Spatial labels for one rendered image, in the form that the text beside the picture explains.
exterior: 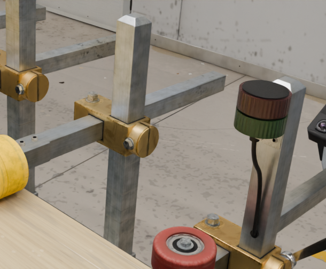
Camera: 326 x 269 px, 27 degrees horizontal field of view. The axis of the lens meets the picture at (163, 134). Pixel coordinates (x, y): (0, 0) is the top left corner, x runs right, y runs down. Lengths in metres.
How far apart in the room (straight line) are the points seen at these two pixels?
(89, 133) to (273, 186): 0.30
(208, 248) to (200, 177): 1.98
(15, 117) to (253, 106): 0.55
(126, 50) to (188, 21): 3.18
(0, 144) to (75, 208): 1.68
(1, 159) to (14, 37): 0.31
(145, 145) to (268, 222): 0.22
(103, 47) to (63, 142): 0.41
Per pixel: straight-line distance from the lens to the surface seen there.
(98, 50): 1.32
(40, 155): 0.93
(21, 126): 1.19
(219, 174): 2.86
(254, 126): 0.76
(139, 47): 0.94
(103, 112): 1.01
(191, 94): 1.15
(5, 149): 0.88
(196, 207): 2.62
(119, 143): 0.99
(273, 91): 0.77
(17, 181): 0.89
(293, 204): 1.05
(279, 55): 3.86
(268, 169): 0.84
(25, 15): 1.12
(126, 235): 1.09
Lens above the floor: 1.39
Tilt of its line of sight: 26 degrees down
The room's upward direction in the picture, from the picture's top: 6 degrees clockwise
